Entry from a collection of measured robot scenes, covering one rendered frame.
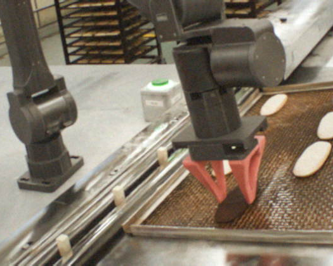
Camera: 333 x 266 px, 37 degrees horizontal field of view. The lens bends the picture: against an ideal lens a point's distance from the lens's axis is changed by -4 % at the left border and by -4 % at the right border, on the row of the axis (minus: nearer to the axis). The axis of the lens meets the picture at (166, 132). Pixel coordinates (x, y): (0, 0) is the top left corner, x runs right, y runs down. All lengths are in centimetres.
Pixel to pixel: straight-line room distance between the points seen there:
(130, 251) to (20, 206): 34
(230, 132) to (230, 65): 10
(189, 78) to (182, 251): 19
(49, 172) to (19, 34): 26
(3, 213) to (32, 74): 25
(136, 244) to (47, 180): 35
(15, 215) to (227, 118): 45
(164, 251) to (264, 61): 24
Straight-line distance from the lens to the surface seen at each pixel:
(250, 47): 51
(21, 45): 87
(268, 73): 52
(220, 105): 57
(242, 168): 58
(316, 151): 72
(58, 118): 90
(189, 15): 55
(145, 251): 61
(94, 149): 106
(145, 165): 90
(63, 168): 96
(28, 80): 88
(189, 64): 56
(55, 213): 79
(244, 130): 58
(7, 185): 101
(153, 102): 112
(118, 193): 80
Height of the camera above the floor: 126
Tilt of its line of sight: 24 degrees down
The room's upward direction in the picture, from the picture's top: 8 degrees counter-clockwise
